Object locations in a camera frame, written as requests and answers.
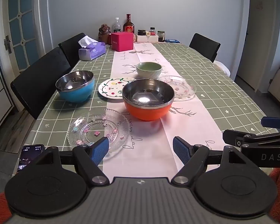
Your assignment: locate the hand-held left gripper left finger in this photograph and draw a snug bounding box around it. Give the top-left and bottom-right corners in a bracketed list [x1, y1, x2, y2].
[26, 137, 110, 187]

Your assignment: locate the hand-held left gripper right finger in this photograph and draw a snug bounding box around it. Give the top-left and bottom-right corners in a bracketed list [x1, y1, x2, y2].
[171, 136, 246, 187]

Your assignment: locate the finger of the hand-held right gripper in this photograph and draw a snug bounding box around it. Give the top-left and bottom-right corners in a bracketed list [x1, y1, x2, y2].
[223, 129, 280, 148]
[261, 116, 280, 129]

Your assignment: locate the clear glass flowered plate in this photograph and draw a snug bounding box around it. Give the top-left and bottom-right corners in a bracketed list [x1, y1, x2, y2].
[67, 111, 129, 155]
[157, 75, 196, 101]

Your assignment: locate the orange steel bowl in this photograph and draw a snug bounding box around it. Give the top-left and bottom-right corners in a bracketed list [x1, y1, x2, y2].
[122, 79, 175, 122]

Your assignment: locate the stack of nested bowls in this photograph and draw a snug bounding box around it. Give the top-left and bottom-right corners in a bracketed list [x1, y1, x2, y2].
[55, 70, 95, 103]

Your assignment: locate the white painted plate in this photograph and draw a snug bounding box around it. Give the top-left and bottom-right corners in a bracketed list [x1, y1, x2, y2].
[98, 77, 137, 100]

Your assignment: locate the green ceramic bowl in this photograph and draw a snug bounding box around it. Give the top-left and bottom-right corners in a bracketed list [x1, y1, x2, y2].
[136, 62, 163, 79]

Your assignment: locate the white deer print table runner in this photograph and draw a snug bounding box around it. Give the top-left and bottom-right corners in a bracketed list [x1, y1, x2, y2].
[103, 42, 227, 178]

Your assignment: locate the black smartphone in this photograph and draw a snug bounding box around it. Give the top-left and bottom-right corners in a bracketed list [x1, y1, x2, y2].
[16, 144, 45, 174]

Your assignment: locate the beige door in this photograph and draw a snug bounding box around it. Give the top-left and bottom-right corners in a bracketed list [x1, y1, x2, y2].
[236, 0, 280, 91]

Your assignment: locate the black chair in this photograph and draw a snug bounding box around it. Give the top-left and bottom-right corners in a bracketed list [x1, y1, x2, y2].
[58, 33, 87, 68]
[10, 47, 71, 119]
[189, 33, 221, 63]

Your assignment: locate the purple tissue pack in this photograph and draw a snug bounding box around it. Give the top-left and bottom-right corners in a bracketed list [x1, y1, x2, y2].
[78, 35, 106, 61]

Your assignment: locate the pink box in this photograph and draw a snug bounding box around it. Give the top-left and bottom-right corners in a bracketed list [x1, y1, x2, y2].
[111, 31, 134, 51]

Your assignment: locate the brown ceramic jug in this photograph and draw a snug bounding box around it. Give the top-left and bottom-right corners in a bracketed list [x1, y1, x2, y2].
[98, 24, 112, 45]

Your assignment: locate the clear water bottle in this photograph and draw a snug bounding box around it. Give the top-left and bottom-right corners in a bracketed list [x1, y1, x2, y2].
[113, 17, 121, 33]

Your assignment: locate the brown liquor bottle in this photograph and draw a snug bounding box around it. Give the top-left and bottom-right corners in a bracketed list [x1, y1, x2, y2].
[123, 14, 135, 33]

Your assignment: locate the glass panel door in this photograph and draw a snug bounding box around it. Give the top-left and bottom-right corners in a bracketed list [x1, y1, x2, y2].
[0, 0, 41, 75]

